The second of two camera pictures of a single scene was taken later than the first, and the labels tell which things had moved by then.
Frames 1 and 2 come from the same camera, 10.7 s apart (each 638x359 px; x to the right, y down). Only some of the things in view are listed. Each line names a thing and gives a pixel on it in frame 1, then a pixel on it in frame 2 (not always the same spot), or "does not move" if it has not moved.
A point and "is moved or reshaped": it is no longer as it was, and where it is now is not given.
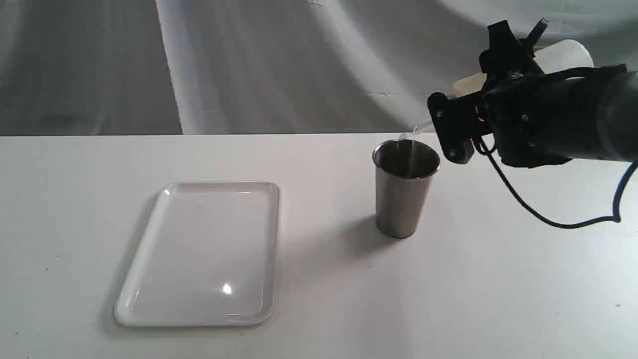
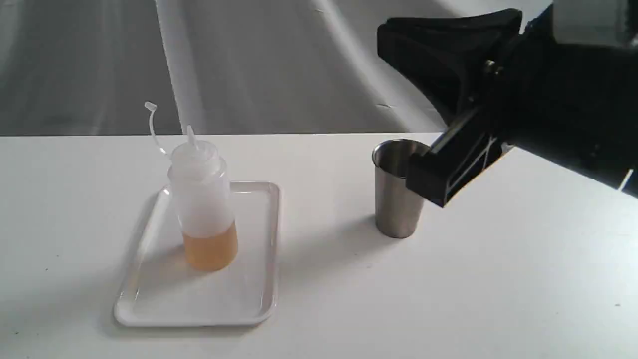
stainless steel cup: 404,170 does not move
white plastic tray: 209,259 does not move
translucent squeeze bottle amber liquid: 565,59 is moved or reshaped
